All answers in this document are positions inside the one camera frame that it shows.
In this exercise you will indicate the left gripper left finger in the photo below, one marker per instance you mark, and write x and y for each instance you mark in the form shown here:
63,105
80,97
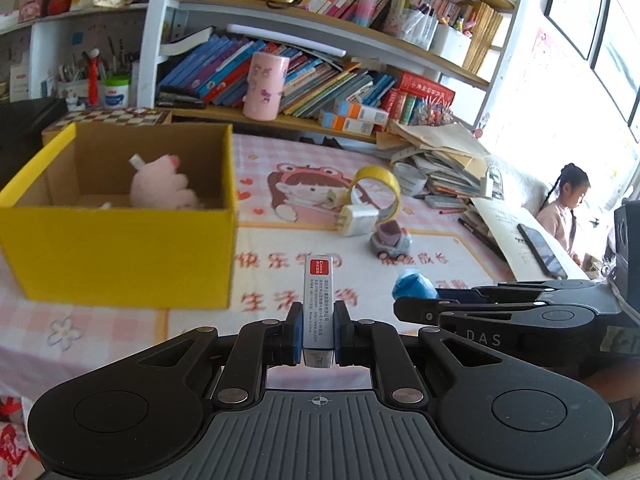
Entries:
258,346

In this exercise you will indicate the orange blue box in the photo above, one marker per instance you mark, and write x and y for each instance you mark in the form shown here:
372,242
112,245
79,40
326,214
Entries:
336,122
358,111

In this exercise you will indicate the girl in pink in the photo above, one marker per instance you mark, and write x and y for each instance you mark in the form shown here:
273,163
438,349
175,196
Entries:
557,213

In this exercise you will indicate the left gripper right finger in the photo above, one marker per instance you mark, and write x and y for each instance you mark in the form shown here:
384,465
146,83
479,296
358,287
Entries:
378,347

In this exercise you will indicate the clear tape roll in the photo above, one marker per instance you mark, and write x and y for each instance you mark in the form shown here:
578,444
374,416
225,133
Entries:
410,179

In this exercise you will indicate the black electronic keyboard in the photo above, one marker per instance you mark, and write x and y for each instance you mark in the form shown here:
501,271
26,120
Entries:
21,126

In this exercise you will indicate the small white charger adapter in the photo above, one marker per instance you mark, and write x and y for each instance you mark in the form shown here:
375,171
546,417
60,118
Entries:
335,198

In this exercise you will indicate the white bookshelf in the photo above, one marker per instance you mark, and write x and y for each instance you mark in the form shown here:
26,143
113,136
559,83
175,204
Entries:
331,33

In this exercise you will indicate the pink checkered tablecloth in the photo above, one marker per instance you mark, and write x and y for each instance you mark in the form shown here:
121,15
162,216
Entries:
45,344

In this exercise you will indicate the pink plush pig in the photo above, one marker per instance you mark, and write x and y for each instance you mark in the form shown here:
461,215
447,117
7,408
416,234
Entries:
159,185

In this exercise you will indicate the upper orange blue box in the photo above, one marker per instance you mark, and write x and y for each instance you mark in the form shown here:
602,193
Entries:
358,111

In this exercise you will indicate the white charger plug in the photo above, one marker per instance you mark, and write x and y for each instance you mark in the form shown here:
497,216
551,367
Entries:
356,220

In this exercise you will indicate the red dictionary book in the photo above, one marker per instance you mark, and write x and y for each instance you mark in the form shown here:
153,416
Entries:
424,88

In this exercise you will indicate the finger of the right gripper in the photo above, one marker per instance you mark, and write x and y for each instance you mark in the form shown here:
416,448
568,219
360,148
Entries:
441,311
550,292

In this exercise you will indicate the stack of papers and books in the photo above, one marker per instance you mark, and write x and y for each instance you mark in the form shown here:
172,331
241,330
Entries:
453,161

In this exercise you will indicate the grey purple toy car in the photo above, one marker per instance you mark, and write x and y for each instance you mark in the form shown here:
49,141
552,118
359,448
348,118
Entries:
391,242

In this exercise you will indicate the row of leaning books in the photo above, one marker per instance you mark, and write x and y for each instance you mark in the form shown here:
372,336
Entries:
225,70

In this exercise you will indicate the blue object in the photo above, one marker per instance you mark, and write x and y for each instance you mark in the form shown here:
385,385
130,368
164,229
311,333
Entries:
412,284

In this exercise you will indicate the small red white box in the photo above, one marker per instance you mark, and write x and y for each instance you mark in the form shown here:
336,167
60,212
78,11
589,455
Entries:
318,312

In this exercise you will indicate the black smartphone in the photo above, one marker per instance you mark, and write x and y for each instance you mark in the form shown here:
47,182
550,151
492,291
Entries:
542,252

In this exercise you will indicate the yellow tape roll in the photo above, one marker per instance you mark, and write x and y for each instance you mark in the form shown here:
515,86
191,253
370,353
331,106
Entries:
376,186

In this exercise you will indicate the lower orange blue box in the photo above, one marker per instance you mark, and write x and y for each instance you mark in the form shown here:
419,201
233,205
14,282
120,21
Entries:
336,122

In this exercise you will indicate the person's right hand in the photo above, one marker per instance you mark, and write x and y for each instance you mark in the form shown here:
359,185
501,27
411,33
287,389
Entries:
617,383

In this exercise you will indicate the yellow cardboard box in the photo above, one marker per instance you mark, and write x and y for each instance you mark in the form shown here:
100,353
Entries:
62,247

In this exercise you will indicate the wooden chessboard box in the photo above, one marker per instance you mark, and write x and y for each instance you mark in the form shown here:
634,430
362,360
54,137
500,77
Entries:
130,116

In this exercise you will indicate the white cream jar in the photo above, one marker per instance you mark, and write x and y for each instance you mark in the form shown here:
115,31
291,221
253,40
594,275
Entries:
116,91

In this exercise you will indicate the pink cylindrical container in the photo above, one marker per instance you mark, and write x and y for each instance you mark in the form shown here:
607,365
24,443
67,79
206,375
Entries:
265,85

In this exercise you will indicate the white paper sheet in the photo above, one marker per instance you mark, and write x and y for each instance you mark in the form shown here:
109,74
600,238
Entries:
503,219

